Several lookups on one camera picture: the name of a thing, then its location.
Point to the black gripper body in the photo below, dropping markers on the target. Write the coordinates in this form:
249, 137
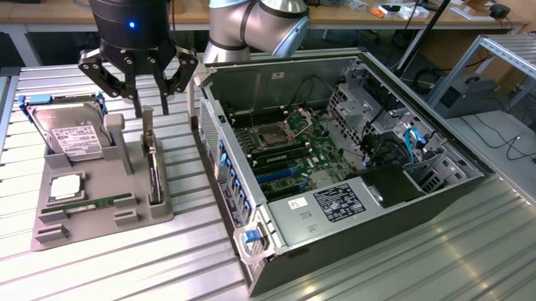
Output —
130, 31

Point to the green Nvidia graphics card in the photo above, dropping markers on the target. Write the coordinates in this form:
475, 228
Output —
154, 169

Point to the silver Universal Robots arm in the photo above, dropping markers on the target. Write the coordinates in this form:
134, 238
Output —
234, 28

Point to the hard disk with blue carrier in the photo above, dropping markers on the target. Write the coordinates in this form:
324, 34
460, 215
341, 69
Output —
71, 125

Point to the wooden workbench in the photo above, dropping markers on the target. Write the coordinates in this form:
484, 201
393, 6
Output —
50, 14

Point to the thin metal locking lever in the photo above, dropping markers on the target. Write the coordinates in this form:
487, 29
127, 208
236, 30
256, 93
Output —
253, 117

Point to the CPU socket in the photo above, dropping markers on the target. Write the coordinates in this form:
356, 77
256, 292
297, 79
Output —
272, 136

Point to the grey plastic parts rack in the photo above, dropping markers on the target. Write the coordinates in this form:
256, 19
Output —
101, 175

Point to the metal socket cover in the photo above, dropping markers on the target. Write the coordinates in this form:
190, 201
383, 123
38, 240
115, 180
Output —
300, 122

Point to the silver CPU chip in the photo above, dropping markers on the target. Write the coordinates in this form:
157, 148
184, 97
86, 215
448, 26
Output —
65, 188

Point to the black RAM stick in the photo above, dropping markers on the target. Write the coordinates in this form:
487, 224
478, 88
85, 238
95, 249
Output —
281, 156

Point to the green RAM stick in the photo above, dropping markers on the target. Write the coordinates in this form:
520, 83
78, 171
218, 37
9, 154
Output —
93, 203

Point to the blue expansion slot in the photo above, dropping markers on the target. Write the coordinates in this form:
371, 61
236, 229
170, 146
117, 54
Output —
275, 175

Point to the grey metal drive cage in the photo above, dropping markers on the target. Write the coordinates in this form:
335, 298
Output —
349, 106

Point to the green motherboard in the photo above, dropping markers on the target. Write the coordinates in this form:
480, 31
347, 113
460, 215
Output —
319, 156

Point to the silver finned heat sink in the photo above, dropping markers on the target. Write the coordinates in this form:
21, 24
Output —
323, 178

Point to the grey metal power supply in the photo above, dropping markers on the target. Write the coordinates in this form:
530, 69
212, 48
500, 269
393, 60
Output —
301, 219

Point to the blue case latch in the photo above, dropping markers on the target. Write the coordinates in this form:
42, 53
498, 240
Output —
252, 236

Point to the small white box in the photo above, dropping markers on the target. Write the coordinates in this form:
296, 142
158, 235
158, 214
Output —
415, 12

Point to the black pole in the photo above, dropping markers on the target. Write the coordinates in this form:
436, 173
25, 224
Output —
423, 34

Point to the black plastic shroud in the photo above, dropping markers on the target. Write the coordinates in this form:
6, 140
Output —
393, 185

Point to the grey box device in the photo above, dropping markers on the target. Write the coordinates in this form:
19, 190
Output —
470, 97

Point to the open grey PC case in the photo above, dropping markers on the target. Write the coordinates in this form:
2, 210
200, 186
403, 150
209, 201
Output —
377, 238

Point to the black power adapter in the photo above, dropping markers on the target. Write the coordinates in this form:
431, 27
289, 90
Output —
499, 11

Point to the aluminium profile frame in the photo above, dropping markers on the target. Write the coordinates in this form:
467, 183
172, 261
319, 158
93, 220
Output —
508, 47

